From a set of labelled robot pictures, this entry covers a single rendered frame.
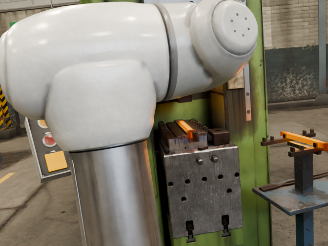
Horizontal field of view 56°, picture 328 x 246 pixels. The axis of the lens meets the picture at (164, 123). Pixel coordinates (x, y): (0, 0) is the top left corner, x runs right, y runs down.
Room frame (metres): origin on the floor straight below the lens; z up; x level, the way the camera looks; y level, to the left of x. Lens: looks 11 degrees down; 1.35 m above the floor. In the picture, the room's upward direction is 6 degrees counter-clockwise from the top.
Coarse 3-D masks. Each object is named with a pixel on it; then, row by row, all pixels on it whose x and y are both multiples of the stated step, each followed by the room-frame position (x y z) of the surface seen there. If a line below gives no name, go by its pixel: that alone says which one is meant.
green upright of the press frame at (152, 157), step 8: (96, 0) 1.61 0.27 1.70; (112, 0) 1.62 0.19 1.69; (120, 0) 1.63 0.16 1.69; (128, 0) 1.63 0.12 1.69; (136, 0) 1.63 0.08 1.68; (152, 128) 1.64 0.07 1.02; (152, 136) 1.64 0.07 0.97; (152, 144) 1.63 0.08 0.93; (152, 152) 1.64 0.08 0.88; (152, 160) 1.64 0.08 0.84; (152, 168) 1.64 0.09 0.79; (152, 176) 1.64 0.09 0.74; (160, 200) 1.64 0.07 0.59; (160, 208) 1.64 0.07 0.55; (160, 216) 1.63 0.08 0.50; (160, 224) 1.63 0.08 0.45; (160, 232) 1.63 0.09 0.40
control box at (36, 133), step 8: (32, 120) 1.27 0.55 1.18; (32, 128) 1.25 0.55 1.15; (40, 128) 1.26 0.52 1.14; (32, 136) 1.23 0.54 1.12; (40, 136) 1.25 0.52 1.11; (32, 144) 1.22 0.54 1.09; (40, 144) 1.23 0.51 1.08; (56, 144) 1.25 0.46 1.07; (32, 152) 1.25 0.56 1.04; (40, 152) 1.21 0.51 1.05; (48, 152) 1.22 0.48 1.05; (64, 152) 1.25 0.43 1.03; (40, 160) 1.19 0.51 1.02; (40, 168) 1.17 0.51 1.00; (40, 176) 1.17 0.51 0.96; (48, 176) 1.17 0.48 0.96; (56, 176) 1.20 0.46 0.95; (64, 176) 1.25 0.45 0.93
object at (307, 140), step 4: (280, 132) 1.56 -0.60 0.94; (284, 132) 1.53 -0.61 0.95; (288, 132) 1.52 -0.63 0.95; (288, 136) 1.49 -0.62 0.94; (292, 136) 1.46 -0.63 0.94; (296, 136) 1.44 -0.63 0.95; (300, 136) 1.43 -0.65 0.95; (304, 136) 1.42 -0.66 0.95; (296, 140) 1.44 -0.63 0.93; (300, 140) 1.41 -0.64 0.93; (304, 140) 1.38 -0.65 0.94; (308, 140) 1.36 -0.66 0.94; (312, 140) 1.34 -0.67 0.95; (316, 140) 1.33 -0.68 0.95; (312, 144) 1.33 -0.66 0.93; (320, 144) 1.29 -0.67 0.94; (324, 144) 1.26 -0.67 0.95; (324, 148) 1.26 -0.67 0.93
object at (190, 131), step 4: (184, 124) 1.70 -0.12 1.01; (184, 128) 1.64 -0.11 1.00; (188, 128) 1.58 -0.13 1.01; (188, 132) 1.50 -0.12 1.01; (192, 132) 1.44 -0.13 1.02; (196, 132) 1.43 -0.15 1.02; (188, 136) 1.50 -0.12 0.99; (192, 136) 1.48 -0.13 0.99; (196, 136) 1.42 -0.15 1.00; (192, 140) 1.45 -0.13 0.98; (196, 140) 1.42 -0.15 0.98
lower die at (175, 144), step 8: (184, 120) 1.92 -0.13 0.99; (168, 128) 1.77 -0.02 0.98; (176, 128) 1.70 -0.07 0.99; (192, 128) 1.61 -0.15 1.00; (200, 128) 1.63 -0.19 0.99; (168, 136) 1.57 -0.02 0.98; (176, 136) 1.52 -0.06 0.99; (184, 136) 1.51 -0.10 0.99; (200, 136) 1.52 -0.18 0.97; (168, 144) 1.51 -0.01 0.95; (176, 144) 1.51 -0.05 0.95; (184, 144) 1.51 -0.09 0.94; (192, 144) 1.52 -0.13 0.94; (200, 144) 1.52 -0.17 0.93
